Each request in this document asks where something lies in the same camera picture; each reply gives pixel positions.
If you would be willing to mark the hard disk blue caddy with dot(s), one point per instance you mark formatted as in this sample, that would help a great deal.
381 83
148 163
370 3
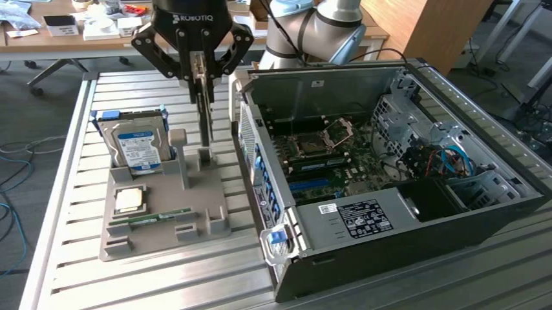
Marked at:
137 145

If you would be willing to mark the CPU socket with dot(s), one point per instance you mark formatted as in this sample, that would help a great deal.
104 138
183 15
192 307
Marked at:
310 145

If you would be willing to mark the grey parts rack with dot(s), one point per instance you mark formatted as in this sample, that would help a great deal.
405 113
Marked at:
172 200

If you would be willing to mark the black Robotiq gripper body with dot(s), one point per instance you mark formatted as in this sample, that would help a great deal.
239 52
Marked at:
191 29

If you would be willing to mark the metal disk bay bracket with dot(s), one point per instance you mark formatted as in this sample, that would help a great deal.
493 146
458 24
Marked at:
486 190

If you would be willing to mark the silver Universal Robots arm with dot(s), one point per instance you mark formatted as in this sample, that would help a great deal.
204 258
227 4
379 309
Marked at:
335 19

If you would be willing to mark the red orange small tool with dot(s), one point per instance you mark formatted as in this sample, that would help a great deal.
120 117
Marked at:
136 9

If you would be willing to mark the metal socket cover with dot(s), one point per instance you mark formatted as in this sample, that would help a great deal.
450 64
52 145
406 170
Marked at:
341 132

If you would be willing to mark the installed RAM stick white label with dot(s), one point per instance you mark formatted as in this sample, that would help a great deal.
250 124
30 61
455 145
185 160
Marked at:
318 165

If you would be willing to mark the wooden office desk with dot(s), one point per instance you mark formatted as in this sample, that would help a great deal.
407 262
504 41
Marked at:
64 43
374 32

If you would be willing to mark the brown cardboard box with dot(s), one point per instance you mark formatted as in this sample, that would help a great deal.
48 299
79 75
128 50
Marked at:
254 11

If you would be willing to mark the long expansion slot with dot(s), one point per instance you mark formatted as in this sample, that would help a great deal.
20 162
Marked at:
310 185

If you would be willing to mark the green RAM stick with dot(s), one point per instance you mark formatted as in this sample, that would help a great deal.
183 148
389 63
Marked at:
145 219

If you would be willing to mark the clear plastic bag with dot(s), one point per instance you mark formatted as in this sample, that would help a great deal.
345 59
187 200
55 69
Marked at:
17 16

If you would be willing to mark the metal disk bay cage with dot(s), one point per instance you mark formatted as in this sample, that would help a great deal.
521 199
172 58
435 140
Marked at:
401 129

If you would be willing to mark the white tape roll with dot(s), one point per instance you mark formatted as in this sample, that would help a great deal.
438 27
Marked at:
99 24

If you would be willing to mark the grey power supply unit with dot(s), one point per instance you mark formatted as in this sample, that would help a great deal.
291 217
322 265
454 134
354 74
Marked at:
314 226

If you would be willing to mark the white box black top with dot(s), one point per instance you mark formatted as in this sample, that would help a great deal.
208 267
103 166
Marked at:
64 30

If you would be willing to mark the flat white box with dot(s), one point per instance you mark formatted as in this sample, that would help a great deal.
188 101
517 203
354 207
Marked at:
100 35

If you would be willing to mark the green motherboard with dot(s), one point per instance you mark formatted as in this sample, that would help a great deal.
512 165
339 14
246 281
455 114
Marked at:
366 168

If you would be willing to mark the plain white box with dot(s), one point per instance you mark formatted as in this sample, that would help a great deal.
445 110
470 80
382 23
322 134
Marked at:
127 26

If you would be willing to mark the blue latch tab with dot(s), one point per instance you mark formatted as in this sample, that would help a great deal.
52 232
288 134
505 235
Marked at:
276 237

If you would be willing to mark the black open PC case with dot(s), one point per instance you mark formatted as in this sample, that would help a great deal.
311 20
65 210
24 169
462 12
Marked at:
387 258

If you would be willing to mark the beige tape roll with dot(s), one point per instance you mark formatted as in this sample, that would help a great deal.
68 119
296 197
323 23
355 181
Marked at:
80 4

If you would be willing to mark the silver CPU chip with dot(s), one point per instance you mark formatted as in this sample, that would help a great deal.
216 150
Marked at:
128 200

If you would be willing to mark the white paper stack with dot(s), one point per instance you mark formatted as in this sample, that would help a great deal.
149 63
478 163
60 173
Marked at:
260 32

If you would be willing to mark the green graphics card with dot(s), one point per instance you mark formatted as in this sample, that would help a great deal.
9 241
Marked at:
207 113

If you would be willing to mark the white label card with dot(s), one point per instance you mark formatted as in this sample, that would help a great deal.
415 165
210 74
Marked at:
21 33

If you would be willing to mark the black plastic case clip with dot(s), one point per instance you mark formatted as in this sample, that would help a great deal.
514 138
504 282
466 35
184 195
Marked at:
258 122

